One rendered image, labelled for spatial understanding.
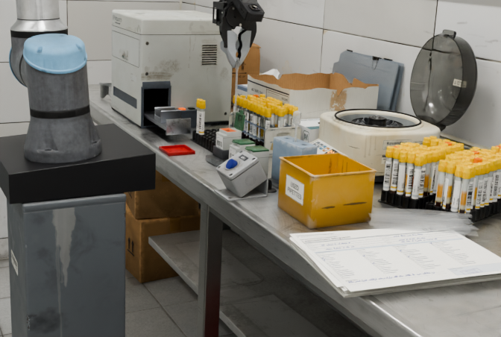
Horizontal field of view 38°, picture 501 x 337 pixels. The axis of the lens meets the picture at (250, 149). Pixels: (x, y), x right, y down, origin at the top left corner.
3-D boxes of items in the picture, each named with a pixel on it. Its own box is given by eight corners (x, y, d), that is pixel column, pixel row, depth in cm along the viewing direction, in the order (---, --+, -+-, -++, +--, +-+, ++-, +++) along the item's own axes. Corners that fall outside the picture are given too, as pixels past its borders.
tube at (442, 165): (443, 216, 140) (449, 162, 137) (435, 216, 140) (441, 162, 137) (439, 213, 142) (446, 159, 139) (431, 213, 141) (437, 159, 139)
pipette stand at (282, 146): (265, 183, 158) (267, 137, 155) (291, 179, 162) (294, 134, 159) (293, 196, 150) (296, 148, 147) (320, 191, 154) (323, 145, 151)
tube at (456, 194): (455, 223, 137) (464, 167, 135) (446, 221, 138) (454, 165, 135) (458, 221, 139) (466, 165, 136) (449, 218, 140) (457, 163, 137)
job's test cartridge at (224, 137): (215, 154, 173) (215, 128, 171) (232, 153, 175) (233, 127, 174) (223, 159, 170) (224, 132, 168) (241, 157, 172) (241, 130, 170)
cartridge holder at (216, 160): (205, 160, 173) (206, 145, 172) (238, 157, 177) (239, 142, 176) (215, 166, 168) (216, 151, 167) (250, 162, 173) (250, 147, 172)
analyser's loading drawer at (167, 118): (140, 118, 205) (140, 100, 204) (162, 117, 208) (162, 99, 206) (166, 135, 187) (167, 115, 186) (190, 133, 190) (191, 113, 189)
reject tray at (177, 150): (159, 149, 181) (159, 146, 181) (184, 147, 184) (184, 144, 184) (168, 156, 175) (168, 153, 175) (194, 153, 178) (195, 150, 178)
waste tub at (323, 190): (276, 206, 143) (278, 156, 141) (335, 200, 149) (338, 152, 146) (309, 230, 131) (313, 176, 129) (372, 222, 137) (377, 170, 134)
